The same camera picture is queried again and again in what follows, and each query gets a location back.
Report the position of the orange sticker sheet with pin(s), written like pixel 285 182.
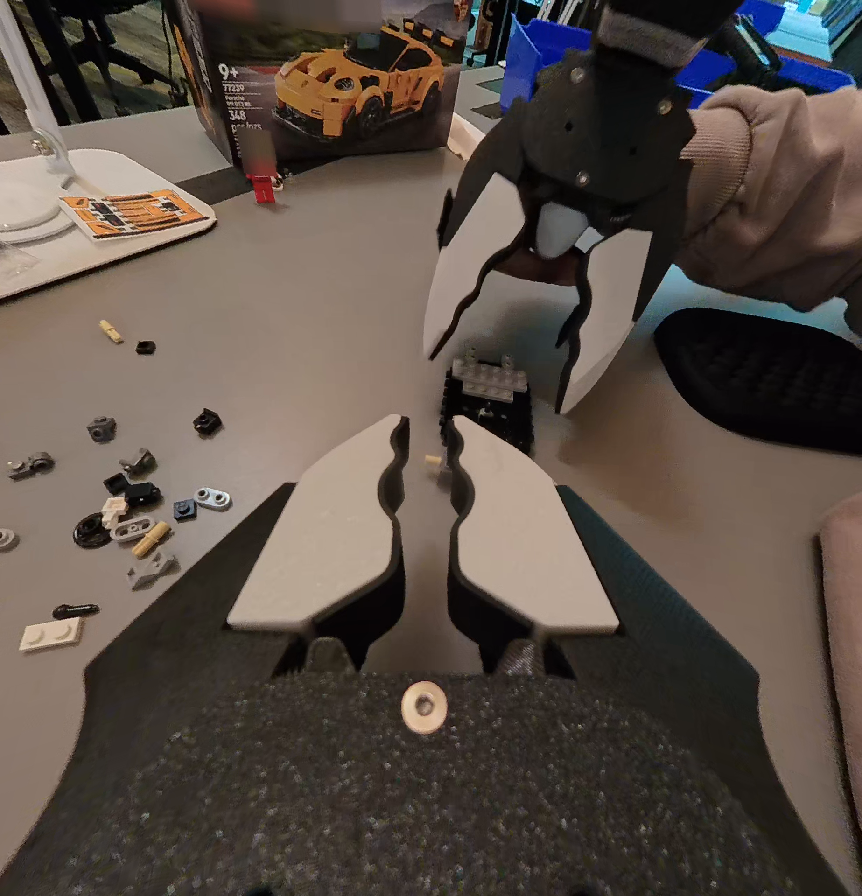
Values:
pixel 137 210

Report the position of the scattered small brick pieces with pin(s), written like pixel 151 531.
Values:
pixel 207 420

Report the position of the single black brick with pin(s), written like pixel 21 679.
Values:
pixel 146 347

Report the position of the black office chair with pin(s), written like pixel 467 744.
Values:
pixel 109 49

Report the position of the red toy minifigure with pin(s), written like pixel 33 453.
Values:
pixel 264 187

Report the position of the blue plastic bin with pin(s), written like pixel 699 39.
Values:
pixel 529 63

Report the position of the black toy car box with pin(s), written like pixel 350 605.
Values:
pixel 333 91

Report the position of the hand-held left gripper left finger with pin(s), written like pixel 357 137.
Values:
pixel 319 553

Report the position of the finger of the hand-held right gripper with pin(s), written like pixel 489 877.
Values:
pixel 613 301
pixel 466 245

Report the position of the clear plastic parts bag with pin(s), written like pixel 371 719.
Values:
pixel 7 262

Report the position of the black brick chassis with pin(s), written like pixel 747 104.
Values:
pixel 494 413

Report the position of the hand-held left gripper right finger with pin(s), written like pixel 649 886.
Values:
pixel 536 553

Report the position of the person's right forearm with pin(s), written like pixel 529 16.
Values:
pixel 788 196

